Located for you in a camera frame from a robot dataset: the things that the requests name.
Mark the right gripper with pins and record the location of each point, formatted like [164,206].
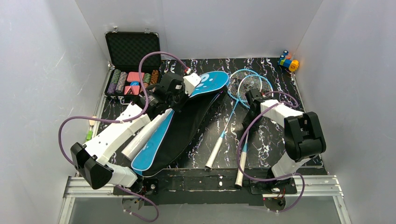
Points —
[251,101]

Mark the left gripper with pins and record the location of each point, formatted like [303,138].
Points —
[178,99]

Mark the blue badminton racket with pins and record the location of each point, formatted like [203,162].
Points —
[248,83]
[234,83]

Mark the blue racket bag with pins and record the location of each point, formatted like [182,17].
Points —
[175,133]

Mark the white shuttlecock tube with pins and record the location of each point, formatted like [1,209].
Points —
[139,141]

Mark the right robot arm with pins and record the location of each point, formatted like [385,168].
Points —
[303,135]

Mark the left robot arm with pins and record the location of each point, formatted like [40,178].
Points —
[91,159]

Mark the colourful toy block train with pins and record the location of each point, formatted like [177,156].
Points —
[286,61]

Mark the black poker chip case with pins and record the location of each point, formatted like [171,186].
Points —
[126,49]

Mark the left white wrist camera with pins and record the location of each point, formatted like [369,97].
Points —
[191,81]

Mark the green clip on rail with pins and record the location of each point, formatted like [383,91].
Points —
[89,135]

